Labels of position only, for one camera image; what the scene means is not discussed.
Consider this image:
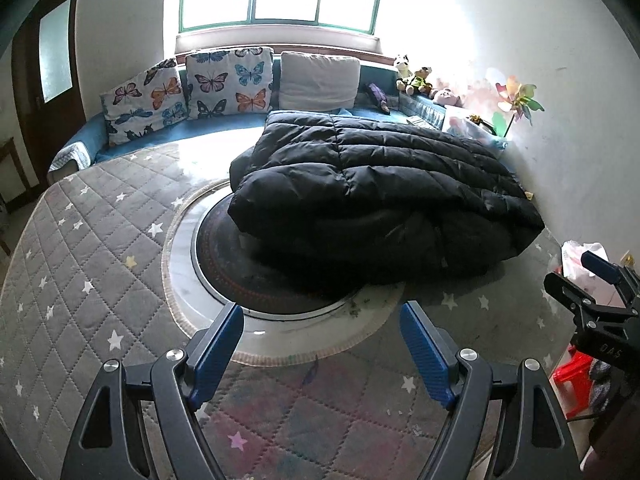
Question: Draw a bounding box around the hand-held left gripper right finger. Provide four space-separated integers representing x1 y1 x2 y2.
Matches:
398 300 584 480

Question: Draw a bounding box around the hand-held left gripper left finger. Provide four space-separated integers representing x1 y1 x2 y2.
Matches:
60 302 245 480

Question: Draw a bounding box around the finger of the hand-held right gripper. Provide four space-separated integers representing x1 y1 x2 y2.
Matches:
581 251 640 307
543 272 632 332

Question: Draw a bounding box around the black puffer coat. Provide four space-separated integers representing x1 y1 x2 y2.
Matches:
227 110 547 292

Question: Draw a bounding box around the white plastic bag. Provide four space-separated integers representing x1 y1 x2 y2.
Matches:
559 241 610 302

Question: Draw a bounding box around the red plastic stool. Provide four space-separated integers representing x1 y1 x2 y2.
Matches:
549 350 602 419

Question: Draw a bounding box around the grey star quilted table cover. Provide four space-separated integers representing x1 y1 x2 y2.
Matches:
0 142 586 480

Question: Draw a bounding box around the colourful pinwheel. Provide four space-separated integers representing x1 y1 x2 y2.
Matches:
492 76 546 139

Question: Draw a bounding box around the clear plastic box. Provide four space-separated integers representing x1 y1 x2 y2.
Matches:
442 105 502 144

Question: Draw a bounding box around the blue sofa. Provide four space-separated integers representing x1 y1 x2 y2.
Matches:
47 57 512 182

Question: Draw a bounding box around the butterfly print pillow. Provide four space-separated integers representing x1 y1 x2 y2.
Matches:
184 46 276 121
100 57 189 149

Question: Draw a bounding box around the purple soft toy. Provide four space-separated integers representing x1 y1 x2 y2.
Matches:
367 82 391 114

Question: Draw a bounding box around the brown green plush toy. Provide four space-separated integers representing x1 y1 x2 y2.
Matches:
397 66 434 97

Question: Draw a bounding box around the wooden side table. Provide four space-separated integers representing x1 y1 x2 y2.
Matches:
0 137 26 257

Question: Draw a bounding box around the plain white pillow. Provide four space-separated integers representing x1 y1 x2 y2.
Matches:
278 50 363 112

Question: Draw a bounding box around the dark wooden door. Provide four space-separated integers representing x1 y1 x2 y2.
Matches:
11 0 87 182

